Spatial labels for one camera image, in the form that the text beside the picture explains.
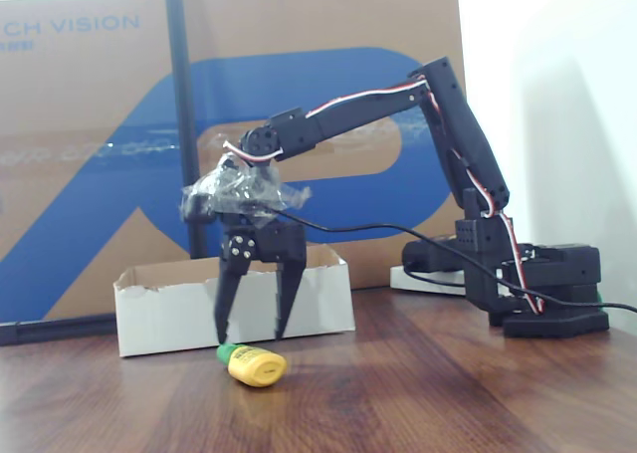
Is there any white cardboard box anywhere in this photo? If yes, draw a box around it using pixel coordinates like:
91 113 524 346
112 243 357 358

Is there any black metal bar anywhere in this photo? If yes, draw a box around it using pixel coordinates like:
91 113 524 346
0 313 118 347

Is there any black stand pole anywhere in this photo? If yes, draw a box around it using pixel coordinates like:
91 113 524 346
162 0 211 262

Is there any black power adapter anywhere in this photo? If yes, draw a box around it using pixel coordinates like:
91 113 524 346
401 238 470 276

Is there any large brown blue-printed carton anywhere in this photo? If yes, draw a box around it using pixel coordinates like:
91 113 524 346
0 0 469 326

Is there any yellow green glue bottle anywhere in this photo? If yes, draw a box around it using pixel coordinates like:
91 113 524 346
216 341 289 389

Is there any thin black camera cable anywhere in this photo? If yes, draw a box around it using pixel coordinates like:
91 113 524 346
258 204 637 313

